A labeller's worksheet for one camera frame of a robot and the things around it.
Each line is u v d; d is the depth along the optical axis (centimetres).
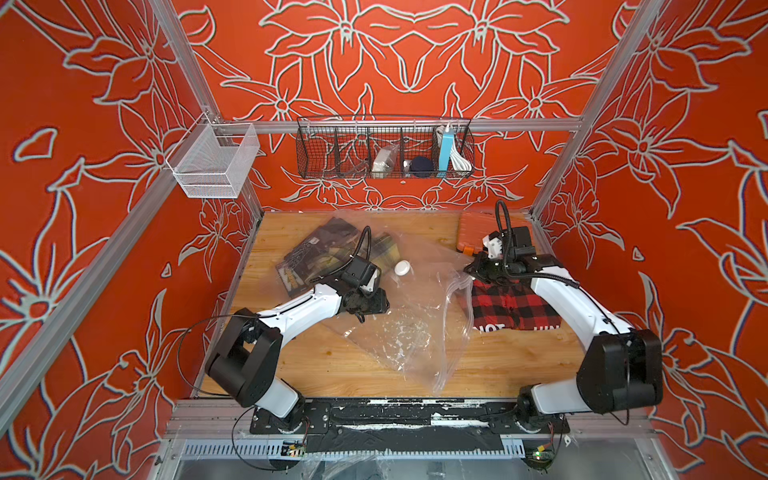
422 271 87
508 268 64
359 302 72
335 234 110
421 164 95
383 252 100
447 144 85
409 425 73
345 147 101
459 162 91
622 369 43
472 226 111
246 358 44
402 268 90
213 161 94
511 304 91
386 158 93
